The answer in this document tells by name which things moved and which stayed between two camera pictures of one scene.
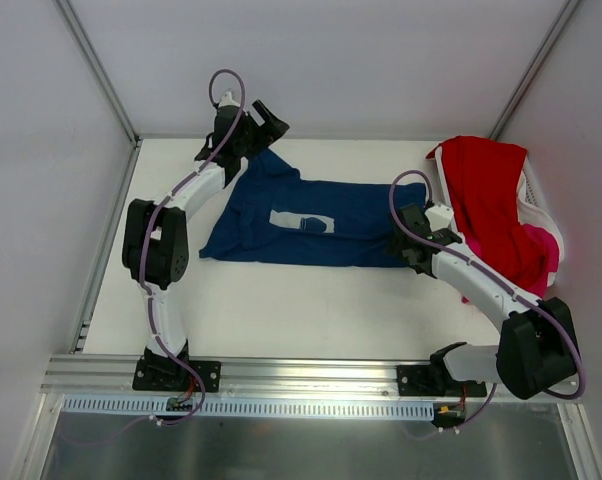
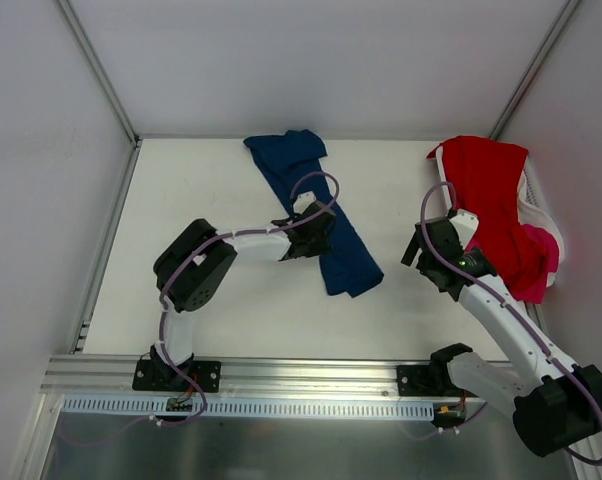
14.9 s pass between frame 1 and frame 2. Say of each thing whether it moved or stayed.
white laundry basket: stayed
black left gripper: moved
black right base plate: stayed
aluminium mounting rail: stayed
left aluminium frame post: stayed
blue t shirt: moved
